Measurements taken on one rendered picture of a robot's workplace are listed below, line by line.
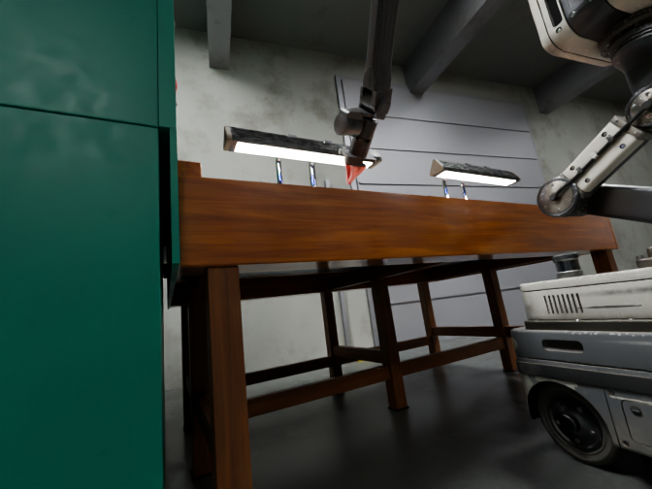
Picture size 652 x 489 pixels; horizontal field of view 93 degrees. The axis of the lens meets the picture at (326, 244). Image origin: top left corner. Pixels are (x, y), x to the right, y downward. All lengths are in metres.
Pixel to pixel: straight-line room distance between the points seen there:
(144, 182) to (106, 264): 0.15
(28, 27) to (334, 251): 0.68
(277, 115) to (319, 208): 3.02
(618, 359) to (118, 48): 1.23
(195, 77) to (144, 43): 3.08
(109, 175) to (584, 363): 1.11
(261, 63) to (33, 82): 3.49
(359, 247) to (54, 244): 0.57
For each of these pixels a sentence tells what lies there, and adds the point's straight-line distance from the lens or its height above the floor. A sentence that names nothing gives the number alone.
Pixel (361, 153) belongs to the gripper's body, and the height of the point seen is 0.90.
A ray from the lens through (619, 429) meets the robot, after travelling 1.06.
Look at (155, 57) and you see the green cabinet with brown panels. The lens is 0.78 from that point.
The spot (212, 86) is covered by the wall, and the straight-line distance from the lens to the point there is 3.81.
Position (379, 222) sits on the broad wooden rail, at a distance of 0.83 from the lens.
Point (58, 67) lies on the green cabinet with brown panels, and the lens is 0.76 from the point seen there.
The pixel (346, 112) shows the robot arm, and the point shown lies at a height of 0.97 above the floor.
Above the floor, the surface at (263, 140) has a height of 1.05.
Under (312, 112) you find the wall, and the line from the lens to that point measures 3.87.
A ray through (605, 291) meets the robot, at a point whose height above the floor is 0.43.
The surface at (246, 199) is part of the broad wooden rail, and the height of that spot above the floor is 0.72.
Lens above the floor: 0.47
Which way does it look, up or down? 12 degrees up
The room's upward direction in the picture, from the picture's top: 7 degrees counter-clockwise
